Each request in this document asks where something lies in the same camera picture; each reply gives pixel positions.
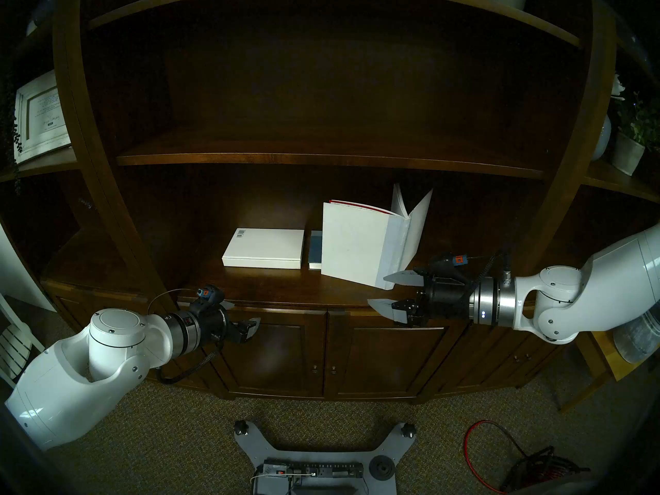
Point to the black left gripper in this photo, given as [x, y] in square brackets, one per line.
[219, 329]

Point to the large white book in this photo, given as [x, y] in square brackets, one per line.
[356, 241]

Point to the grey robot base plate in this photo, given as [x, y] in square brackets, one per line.
[319, 450]

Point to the light wooden side table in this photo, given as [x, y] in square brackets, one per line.
[600, 352]

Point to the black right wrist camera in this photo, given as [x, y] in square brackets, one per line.
[448, 267]

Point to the white slatted chair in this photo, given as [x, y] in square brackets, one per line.
[13, 344]

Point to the dark wooden bookshelf cabinet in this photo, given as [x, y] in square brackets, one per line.
[309, 159]

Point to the black base knob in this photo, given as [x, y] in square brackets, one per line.
[409, 430]
[241, 427]

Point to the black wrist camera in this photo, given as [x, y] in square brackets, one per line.
[448, 267]
[209, 298]

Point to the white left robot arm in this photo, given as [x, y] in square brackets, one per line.
[62, 385]

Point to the black round base disc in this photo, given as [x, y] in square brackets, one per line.
[382, 468]

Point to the translucent ribbed plastic jar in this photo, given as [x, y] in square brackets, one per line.
[637, 339]

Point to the green plant in white pot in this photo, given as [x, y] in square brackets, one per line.
[626, 153]

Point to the dark hanging bead plant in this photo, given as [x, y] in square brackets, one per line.
[16, 138]

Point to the white book with barcode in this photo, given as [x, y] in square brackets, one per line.
[263, 246]

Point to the white vase with white flower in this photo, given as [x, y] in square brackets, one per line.
[600, 138]

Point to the blue cover book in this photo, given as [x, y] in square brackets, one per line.
[315, 249]

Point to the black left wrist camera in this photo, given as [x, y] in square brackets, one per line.
[209, 298]

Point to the white framed certificate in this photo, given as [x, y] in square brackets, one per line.
[44, 115]

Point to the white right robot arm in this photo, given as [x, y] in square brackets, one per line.
[608, 282]

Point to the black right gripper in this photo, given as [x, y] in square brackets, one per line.
[448, 300]

